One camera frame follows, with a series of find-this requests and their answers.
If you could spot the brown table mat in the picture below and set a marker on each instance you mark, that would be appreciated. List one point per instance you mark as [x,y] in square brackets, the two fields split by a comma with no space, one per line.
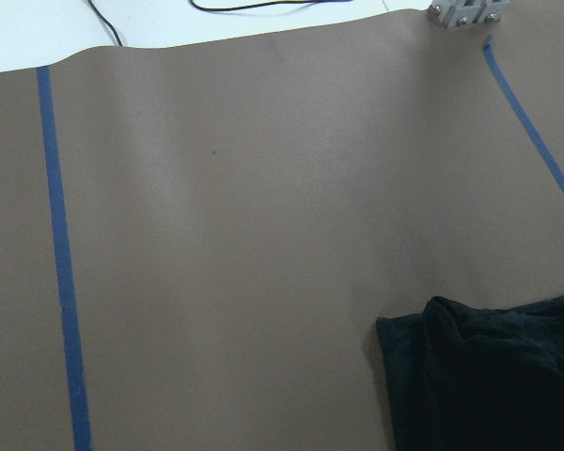
[240,213]

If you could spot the aluminium frame post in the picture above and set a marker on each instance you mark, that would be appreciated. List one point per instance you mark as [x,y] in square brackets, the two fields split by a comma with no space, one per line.
[452,14]

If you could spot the black graphic t-shirt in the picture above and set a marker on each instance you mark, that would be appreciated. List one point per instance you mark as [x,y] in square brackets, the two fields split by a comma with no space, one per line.
[461,378]

